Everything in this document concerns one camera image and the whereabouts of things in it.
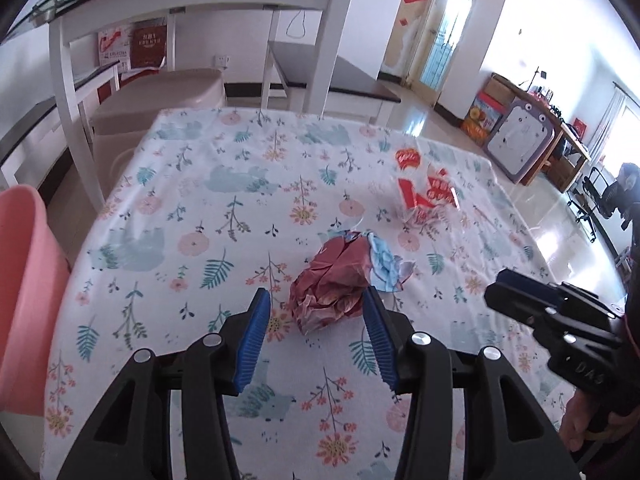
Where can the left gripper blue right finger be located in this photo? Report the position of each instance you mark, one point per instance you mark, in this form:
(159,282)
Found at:
(383,337)

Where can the floral tablecloth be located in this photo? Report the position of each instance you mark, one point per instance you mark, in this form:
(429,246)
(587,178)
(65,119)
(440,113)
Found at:
(218,203)

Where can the grey children drawing board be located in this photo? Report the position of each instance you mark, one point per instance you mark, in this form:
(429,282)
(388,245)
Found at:
(519,139)

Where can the white red gift bag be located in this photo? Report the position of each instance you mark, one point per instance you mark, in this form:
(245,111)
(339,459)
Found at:
(114,46)

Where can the left dark-top white bench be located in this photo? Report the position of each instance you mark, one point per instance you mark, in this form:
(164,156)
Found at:
(32,147)

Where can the clear red yellow snack bag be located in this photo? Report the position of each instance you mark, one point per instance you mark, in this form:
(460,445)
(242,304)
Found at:
(426,191)

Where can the fruit cardboard box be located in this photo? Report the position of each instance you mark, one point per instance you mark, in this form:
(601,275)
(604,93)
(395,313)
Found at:
(482,117)

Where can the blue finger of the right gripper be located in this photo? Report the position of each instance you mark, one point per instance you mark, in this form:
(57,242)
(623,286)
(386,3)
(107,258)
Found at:
(520,307)
(528,286)

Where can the maroon blue wrapper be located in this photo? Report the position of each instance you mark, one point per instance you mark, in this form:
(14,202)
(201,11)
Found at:
(331,286)

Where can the dark red gift bag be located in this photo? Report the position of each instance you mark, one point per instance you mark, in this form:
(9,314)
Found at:
(148,46)

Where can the white glass-top high table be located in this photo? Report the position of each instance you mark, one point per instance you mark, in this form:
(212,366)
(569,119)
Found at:
(200,0)

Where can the balcony door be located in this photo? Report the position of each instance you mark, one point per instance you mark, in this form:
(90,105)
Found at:
(437,38)

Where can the beige plastic stool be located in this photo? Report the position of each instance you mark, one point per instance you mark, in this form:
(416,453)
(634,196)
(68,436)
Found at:
(122,120)

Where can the wooden desk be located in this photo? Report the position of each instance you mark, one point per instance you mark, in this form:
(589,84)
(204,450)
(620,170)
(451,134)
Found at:
(563,174)

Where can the right hand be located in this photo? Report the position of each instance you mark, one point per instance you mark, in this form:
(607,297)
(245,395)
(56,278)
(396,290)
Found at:
(576,419)

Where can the wall socket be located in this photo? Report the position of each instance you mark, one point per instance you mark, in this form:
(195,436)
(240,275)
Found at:
(221,61)

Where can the pink plastic basin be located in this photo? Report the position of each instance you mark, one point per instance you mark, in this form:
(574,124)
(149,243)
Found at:
(34,273)

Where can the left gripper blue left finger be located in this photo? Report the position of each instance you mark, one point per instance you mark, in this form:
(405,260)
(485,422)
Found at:
(253,324)

